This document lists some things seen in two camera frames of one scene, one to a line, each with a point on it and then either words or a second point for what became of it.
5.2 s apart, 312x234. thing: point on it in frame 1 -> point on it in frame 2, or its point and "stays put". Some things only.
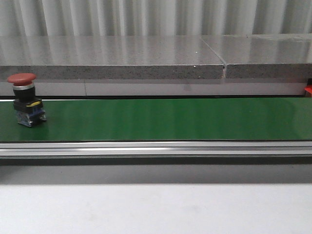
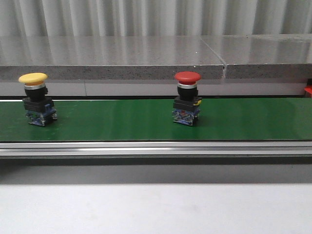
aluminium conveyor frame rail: (158, 153) stays put
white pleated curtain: (154, 17) stays put
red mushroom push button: (29, 110) -> (186, 107)
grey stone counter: (263, 65) stays put
